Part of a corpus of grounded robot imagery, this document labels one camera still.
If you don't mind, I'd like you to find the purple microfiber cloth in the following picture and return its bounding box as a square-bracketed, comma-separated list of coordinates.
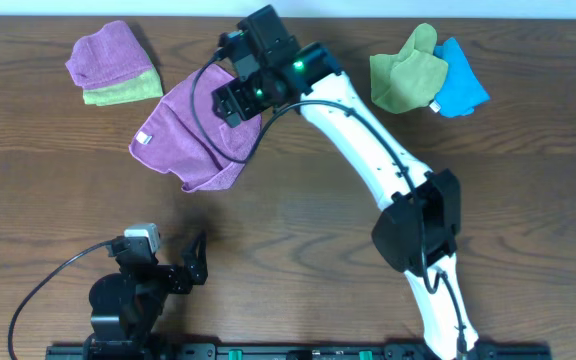
[129, 65, 262, 193]

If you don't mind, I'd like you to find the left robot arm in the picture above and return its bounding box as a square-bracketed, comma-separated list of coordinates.
[83, 232, 208, 359]

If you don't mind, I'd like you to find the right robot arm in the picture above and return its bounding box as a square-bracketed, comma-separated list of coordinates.
[213, 5, 478, 359]

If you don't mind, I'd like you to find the folded green cloth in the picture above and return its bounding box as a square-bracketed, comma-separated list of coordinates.
[83, 68, 163, 106]

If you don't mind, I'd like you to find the folded purple cloth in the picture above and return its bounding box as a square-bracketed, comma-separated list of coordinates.
[65, 20, 153, 90]

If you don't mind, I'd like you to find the crumpled green cloth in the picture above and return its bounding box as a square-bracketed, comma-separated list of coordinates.
[369, 23, 449, 114]

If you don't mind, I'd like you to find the blue cloth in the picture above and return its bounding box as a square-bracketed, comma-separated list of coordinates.
[429, 37, 490, 118]

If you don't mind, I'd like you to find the left black cable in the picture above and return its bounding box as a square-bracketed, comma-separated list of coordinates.
[6, 238, 119, 360]

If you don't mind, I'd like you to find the black cable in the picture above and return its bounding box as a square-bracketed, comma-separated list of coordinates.
[189, 44, 469, 359]
[6, 238, 119, 360]

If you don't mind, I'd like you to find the right black cable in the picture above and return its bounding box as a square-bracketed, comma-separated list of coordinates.
[189, 44, 469, 359]

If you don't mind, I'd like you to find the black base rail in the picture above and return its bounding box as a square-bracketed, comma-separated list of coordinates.
[45, 334, 553, 360]

